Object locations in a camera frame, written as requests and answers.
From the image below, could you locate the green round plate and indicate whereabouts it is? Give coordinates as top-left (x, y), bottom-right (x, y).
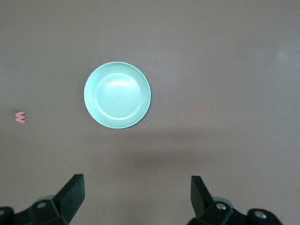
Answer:
top-left (83, 61), bottom-right (152, 129)

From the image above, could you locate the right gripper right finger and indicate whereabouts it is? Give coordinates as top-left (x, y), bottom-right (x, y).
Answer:
top-left (187, 175), bottom-right (249, 225)

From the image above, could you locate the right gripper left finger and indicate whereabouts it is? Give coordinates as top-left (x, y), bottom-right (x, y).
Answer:
top-left (14, 173), bottom-right (85, 225)

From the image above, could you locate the red foam letter w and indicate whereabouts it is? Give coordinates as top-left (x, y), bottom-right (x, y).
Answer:
top-left (15, 111), bottom-right (26, 124)

